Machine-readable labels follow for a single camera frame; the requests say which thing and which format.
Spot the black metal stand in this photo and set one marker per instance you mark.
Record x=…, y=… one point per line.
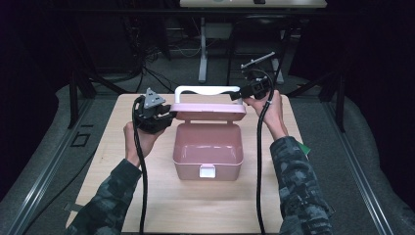
x=341, y=104
x=73, y=98

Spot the white-legged desk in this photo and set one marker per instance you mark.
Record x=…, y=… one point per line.
x=203, y=49

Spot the person's left hand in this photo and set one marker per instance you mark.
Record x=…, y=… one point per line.
x=138, y=145

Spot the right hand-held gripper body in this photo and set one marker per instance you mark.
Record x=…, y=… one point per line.
x=259, y=85

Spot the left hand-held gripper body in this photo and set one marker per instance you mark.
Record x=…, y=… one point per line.
x=145, y=114

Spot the grey metal floor rail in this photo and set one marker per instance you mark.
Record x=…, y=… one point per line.
x=49, y=166
x=359, y=169

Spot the grey tape strip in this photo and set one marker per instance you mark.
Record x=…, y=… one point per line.
x=71, y=207

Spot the person's right hand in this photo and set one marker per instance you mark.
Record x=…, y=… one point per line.
x=274, y=114

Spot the green and white carton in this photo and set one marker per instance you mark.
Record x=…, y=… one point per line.
x=306, y=149

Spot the black chair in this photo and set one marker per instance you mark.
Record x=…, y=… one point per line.
x=257, y=23

